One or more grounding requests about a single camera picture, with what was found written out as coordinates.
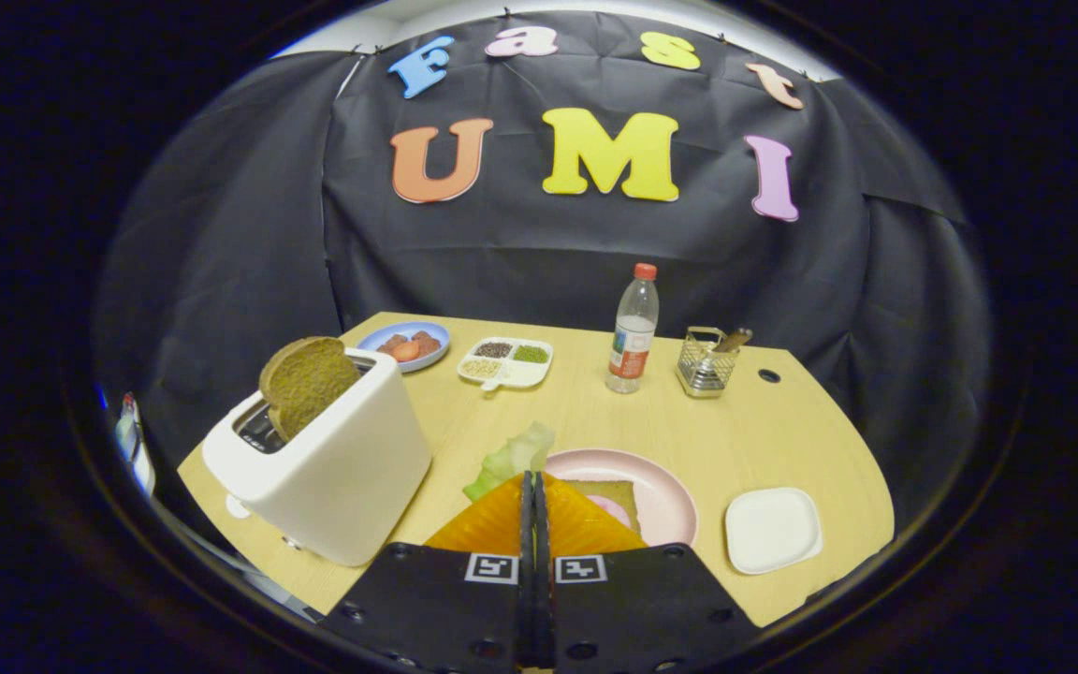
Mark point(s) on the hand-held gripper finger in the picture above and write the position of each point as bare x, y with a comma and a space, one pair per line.
543, 524
528, 524

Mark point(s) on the green lettuce leaf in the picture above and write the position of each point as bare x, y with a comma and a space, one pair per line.
516, 454

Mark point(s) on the brown toast bread slice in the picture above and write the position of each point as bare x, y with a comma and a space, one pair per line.
310, 384

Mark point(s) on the pink ham slice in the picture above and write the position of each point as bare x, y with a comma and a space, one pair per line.
610, 510

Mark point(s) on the square bread slice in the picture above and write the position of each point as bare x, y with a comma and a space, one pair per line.
619, 490

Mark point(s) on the pink plate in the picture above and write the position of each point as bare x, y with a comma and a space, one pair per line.
665, 496

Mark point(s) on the white divided dish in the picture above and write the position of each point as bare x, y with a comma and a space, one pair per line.
525, 373

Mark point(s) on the white toaster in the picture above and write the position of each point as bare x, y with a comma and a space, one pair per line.
342, 468

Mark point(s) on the clear plastic bottle red cap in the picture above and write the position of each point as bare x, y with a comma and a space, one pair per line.
633, 346

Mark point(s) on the brown meat piece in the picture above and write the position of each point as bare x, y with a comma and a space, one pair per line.
391, 342
426, 342

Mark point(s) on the orange egg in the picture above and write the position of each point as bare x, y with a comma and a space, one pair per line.
406, 351

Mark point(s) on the blue plate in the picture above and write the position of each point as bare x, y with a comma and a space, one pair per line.
436, 332

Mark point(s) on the metal mesh utensil holder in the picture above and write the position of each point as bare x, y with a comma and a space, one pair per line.
703, 374

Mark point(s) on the small white square dish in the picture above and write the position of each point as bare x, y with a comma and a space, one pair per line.
773, 529

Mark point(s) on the wooden utensil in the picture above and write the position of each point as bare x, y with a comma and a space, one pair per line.
734, 340

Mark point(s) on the black backdrop cloth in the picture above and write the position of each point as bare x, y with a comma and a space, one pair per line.
539, 253

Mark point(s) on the white plastic bottle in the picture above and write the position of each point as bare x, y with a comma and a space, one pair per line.
132, 440

